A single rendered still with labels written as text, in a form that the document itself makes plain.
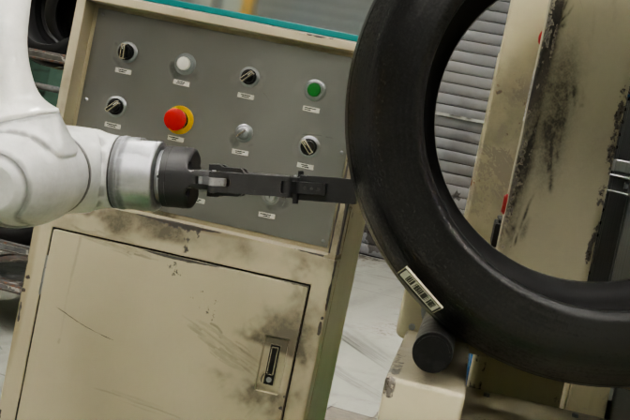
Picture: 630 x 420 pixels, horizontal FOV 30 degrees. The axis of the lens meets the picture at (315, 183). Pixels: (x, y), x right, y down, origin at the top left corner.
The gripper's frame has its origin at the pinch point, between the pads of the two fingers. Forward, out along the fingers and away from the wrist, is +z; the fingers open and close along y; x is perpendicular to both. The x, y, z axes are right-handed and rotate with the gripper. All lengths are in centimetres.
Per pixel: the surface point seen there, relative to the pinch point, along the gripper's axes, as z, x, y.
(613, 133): 35.4, -9.9, 25.3
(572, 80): 29.3, -16.8, 25.3
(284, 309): -14, 24, 61
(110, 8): -51, -27, 66
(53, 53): -157, -34, 319
